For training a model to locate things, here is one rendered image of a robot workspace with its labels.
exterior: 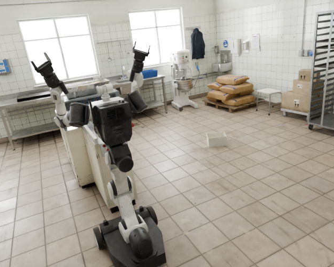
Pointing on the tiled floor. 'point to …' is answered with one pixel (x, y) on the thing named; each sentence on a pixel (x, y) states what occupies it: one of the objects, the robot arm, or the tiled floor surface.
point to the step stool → (270, 97)
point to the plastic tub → (216, 139)
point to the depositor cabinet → (78, 155)
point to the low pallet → (230, 105)
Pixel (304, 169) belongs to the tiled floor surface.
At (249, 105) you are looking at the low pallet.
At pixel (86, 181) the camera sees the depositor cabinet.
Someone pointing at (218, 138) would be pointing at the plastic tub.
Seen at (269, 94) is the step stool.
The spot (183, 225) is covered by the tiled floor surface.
